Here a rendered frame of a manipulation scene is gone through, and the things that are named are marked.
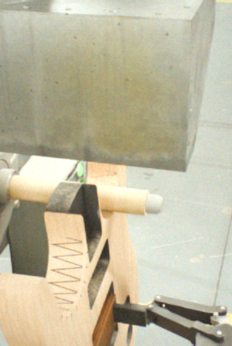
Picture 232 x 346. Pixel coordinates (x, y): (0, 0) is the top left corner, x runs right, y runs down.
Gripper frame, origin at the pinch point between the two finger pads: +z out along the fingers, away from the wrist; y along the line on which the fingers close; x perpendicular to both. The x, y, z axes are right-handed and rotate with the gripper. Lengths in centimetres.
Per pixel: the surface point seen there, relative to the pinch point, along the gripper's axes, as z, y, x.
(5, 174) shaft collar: 15.2, 8.4, 17.7
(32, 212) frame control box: 21.2, 26.0, -2.9
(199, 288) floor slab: 6, 134, -123
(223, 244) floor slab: 0, 167, -127
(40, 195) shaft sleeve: 10.1, 7.3, 15.8
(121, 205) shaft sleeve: -0.6, 7.3, 15.7
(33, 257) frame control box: 22.0, 25.0, -12.7
